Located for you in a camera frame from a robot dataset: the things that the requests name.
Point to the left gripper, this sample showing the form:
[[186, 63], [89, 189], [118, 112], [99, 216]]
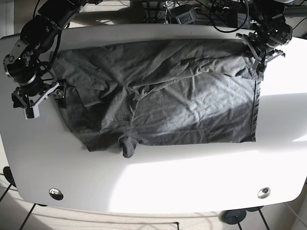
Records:
[[262, 54]]

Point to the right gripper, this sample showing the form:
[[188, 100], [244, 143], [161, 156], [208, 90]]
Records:
[[30, 108]]

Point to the plain dark grey T-shirt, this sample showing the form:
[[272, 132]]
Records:
[[158, 93]]

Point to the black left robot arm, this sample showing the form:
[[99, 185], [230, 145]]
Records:
[[271, 31]]

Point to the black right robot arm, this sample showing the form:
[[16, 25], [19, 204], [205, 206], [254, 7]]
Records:
[[36, 38]]

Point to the grey multi-socket box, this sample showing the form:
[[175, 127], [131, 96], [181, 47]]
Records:
[[185, 14]]

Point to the left silver table grommet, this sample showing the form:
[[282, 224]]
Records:
[[56, 194]]

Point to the silver table grommet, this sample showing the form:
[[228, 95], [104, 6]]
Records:
[[56, 194], [264, 193]]

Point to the left black table leg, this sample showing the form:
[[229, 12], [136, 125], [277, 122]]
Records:
[[27, 217]]

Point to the right silver table grommet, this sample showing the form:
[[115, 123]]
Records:
[[264, 193]]

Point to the black round stand base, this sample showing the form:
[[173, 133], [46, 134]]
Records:
[[233, 217]]

